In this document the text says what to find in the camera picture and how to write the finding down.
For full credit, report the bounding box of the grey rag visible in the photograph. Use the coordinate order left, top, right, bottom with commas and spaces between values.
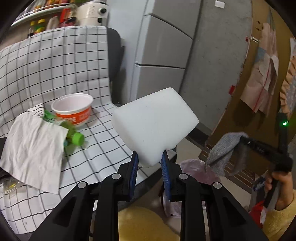
206, 132, 249, 176

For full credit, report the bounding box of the green plastic bottle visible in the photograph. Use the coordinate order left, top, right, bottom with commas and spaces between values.
43, 110, 85, 146

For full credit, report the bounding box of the white foam sponge block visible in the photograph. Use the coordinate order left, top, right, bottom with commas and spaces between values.
111, 87, 199, 168

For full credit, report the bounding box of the trash bin with pink bag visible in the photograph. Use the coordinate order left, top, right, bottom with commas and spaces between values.
161, 159, 221, 218

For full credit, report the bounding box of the kitchen shelf with condiments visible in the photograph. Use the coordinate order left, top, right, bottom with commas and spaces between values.
8, 1, 78, 40

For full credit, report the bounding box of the person's right hand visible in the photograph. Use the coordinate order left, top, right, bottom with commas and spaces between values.
264, 171, 295, 211

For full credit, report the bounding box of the brown wooden door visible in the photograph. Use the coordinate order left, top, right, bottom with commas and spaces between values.
199, 1, 293, 161

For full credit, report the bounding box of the yellow floor mat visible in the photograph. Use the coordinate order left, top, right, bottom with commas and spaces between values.
118, 206, 180, 241

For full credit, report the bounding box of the pink hanging cloth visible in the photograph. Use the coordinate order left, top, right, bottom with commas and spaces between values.
240, 22, 280, 117

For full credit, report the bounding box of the white paper napkin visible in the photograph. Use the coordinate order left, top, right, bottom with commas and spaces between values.
1, 112, 68, 194

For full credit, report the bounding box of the red white instant noodle cup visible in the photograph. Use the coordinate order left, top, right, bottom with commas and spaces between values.
51, 93, 93, 126

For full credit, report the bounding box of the black white checkered cloth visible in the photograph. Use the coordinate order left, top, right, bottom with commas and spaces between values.
1, 26, 132, 235

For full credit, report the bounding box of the grey office chair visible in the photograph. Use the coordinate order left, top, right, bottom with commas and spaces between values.
107, 27, 125, 106

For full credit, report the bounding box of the grey refrigerator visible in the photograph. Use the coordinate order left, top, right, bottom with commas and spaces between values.
107, 1, 201, 104

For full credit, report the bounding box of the white rice cooker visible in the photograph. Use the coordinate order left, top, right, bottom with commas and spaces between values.
76, 1, 109, 26

